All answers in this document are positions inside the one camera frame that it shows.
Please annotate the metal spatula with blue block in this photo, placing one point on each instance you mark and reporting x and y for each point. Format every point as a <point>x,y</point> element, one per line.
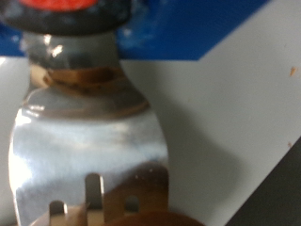
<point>87,141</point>

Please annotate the silver toaster oven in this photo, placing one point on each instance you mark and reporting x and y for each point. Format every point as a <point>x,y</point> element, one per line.
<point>219,109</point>

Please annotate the white bread slice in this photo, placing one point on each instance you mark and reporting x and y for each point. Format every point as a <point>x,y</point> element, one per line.
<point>141,221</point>

